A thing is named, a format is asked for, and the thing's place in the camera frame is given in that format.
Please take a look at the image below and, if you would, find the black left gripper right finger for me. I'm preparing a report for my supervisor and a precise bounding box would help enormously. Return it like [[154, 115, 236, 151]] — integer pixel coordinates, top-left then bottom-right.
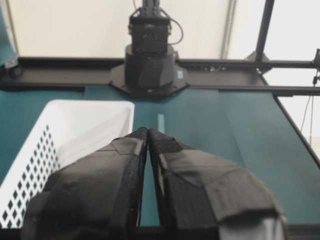
[[148, 128, 288, 240]]

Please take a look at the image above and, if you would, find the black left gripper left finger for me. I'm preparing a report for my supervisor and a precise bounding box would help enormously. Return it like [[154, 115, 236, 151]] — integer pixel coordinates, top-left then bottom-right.
[[22, 127, 148, 240]]

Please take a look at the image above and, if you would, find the white perforated plastic basket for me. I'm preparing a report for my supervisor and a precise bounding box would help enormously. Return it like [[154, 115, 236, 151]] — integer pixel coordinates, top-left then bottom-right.
[[0, 99, 135, 229]]

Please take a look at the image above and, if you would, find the light tape strip on table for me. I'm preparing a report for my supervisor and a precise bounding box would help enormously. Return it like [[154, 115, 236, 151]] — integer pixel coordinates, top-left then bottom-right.
[[157, 113, 165, 133]]

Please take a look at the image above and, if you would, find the black aluminium frame rail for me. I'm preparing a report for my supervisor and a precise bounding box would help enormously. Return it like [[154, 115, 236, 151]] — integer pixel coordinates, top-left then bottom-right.
[[0, 0, 320, 97]]

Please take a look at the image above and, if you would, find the black cable at frame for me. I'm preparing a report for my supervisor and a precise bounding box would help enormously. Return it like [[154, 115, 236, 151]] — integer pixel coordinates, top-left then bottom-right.
[[299, 72, 320, 133]]

